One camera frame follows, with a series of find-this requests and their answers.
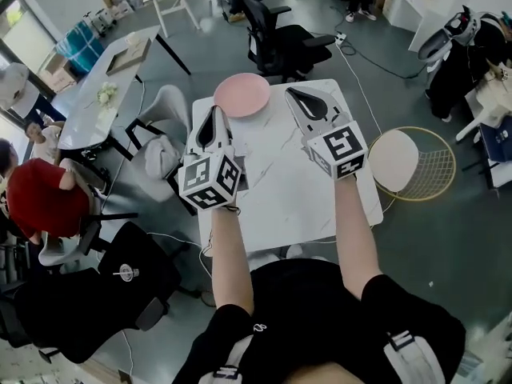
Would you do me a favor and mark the cardboard box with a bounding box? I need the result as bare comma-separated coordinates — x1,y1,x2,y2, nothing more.
38,53,79,94

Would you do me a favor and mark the long grey table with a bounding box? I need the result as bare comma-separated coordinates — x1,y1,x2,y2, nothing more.
57,24,193,163

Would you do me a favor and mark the white cabinet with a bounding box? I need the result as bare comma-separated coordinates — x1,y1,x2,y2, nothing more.
382,0,458,52

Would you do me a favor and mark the wooden tray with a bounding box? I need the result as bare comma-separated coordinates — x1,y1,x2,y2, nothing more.
105,37,154,78

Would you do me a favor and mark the dark blue bag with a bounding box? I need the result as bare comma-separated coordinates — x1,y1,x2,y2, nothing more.
477,121,512,164

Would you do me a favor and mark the black floor cable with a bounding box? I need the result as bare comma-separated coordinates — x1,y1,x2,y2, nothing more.
334,0,429,80

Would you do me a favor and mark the gold wire basket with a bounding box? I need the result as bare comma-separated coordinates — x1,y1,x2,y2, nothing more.
366,126,458,203

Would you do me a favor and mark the blue wrapped barrel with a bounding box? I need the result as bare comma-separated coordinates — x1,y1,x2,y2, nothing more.
54,19,106,76

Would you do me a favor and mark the pink plate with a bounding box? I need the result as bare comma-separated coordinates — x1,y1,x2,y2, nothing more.
213,72,271,119

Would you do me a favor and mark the black office chair with headrest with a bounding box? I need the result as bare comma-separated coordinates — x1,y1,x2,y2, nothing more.
230,0,338,84

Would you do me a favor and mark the person's right forearm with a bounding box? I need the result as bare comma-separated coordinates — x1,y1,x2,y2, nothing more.
333,174,384,300

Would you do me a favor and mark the black swivel chair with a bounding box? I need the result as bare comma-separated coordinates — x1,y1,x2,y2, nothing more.
0,220,190,366

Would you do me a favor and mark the person's left forearm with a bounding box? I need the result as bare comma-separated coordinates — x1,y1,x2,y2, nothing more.
209,204,256,316

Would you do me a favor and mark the round white lid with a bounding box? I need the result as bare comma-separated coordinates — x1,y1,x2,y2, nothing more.
367,129,420,194

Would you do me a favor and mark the white flower bunch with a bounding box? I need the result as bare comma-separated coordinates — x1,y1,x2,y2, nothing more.
96,81,119,108

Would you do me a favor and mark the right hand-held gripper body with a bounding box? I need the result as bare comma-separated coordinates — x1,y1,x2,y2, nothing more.
306,112,370,182

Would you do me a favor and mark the white floor cable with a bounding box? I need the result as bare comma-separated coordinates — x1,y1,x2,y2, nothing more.
334,44,397,215

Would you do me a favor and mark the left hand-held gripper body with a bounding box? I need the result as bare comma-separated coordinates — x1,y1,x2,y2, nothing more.
178,144,243,211

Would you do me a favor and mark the white shell chair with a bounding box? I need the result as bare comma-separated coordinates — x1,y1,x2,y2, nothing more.
125,84,199,217

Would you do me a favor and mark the clear plastic cup with straw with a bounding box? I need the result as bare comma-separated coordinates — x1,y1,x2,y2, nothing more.
112,262,141,284

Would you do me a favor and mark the white cloth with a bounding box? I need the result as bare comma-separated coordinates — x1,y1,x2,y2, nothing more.
143,135,186,182

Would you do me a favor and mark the white harness strap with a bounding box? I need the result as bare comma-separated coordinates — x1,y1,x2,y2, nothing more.
382,329,447,384
211,333,254,380

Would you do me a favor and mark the person's black clothing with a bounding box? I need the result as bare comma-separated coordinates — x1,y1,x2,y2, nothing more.
171,257,468,384

